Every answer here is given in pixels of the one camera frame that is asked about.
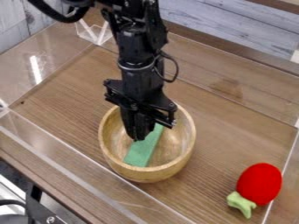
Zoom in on black metal table frame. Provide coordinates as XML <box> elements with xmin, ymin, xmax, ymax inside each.
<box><xmin>0</xmin><ymin>171</ymin><xmax>68</xmax><ymax>224</ymax></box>

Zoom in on brown wooden bowl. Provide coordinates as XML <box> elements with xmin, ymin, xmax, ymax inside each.
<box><xmin>98</xmin><ymin>105</ymin><xmax>196</xmax><ymax>183</ymax></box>

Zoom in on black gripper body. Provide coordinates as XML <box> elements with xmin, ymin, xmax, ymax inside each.
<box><xmin>104</xmin><ymin>65</ymin><xmax>178</xmax><ymax>129</ymax></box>

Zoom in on clear acrylic fence panel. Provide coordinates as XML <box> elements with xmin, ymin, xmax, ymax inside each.
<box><xmin>0</xmin><ymin>102</ymin><xmax>195</xmax><ymax>224</ymax></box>

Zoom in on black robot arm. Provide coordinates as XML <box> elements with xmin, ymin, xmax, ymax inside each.
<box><xmin>28</xmin><ymin>0</ymin><xmax>178</xmax><ymax>141</ymax></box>

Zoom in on green rectangular block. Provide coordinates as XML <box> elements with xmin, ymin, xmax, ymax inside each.
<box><xmin>123</xmin><ymin>124</ymin><xmax>164</xmax><ymax>167</ymax></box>

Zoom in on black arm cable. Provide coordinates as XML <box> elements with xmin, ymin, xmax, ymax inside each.
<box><xmin>154</xmin><ymin>52</ymin><xmax>180</xmax><ymax>84</ymax></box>

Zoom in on red plush radish toy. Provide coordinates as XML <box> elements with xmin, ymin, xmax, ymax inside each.
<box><xmin>227</xmin><ymin>163</ymin><xmax>283</xmax><ymax>219</ymax></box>

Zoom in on clear acrylic corner bracket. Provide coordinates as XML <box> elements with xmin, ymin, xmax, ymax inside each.
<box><xmin>75</xmin><ymin>12</ymin><xmax>114</xmax><ymax>46</ymax></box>

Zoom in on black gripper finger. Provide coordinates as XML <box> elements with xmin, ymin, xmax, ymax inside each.
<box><xmin>138</xmin><ymin>114</ymin><xmax>155</xmax><ymax>140</ymax></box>
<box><xmin>120</xmin><ymin>108</ymin><xmax>138</xmax><ymax>141</ymax></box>

